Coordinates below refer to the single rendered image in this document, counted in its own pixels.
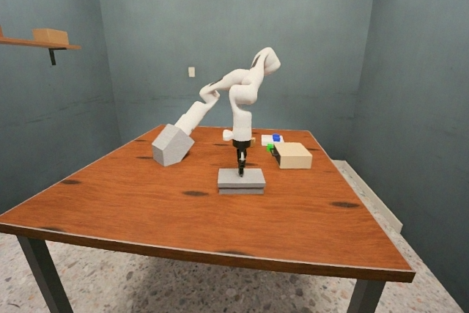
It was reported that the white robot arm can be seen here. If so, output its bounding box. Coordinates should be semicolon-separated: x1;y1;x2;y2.
175;48;280;141

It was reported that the grey square sheet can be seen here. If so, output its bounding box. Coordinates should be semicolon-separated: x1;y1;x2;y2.
218;169;265;188

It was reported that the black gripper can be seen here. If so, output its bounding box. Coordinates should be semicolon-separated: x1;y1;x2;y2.
232;139;251;176

